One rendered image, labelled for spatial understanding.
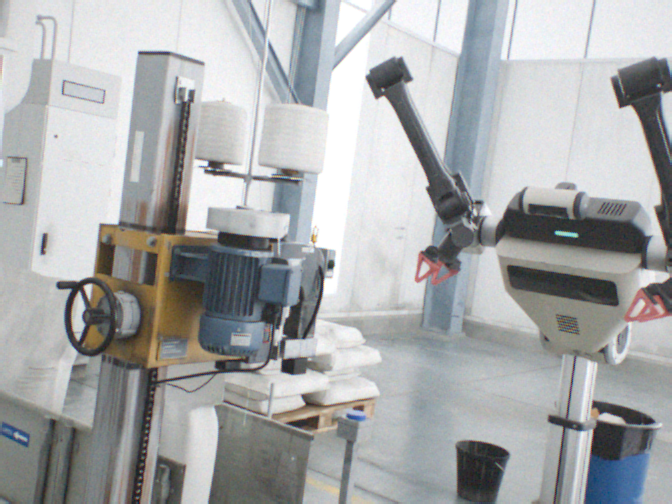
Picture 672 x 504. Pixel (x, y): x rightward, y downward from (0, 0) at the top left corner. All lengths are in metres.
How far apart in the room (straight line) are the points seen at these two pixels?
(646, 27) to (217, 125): 8.75
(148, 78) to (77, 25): 4.71
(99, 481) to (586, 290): 1.30
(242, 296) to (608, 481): 2.62
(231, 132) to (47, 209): 3.80
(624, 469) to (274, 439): 1.94
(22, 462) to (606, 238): 1.85
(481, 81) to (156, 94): 9.11
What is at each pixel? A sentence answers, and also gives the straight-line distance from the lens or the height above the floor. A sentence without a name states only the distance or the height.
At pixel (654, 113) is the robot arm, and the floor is 1.73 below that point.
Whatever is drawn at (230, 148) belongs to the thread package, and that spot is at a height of 1.57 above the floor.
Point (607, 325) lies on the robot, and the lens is 2.32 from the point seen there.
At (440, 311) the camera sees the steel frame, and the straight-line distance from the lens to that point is 10.93.
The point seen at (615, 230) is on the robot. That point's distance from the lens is 2.20.
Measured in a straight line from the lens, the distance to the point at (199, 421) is 2.52.
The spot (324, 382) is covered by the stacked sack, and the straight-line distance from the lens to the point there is 5.37.
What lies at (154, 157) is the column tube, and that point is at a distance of 2.00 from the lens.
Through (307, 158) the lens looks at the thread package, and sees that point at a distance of 1.99.
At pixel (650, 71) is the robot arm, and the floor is 1.80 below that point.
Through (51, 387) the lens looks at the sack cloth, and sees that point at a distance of 3.06.
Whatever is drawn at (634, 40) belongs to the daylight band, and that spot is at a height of 3.80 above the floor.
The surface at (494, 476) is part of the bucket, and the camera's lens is 4.65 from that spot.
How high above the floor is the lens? 1.45
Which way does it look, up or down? 3 degrees down
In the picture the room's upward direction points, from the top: 8 degrees clockwise
